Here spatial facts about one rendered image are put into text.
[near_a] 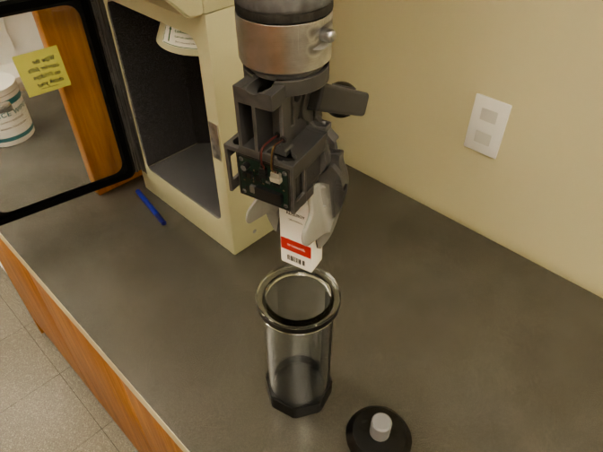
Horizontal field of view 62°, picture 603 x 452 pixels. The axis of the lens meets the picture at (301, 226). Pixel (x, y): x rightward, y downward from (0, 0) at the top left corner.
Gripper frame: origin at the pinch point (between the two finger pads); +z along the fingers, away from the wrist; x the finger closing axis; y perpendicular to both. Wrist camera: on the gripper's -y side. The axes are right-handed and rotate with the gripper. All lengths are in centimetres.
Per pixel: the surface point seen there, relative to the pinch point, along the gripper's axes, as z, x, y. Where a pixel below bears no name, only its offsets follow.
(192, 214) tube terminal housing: 32, -39, -21
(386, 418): 27.6, 14.1, 1.8
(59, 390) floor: 128, -103, -1
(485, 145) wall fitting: 17, 10, -53
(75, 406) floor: 128, -93, 1
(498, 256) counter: 35, 19, -44
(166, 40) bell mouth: -4.6, -39.5, -23.7
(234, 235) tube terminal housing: 29.3, -26.2, -18.7
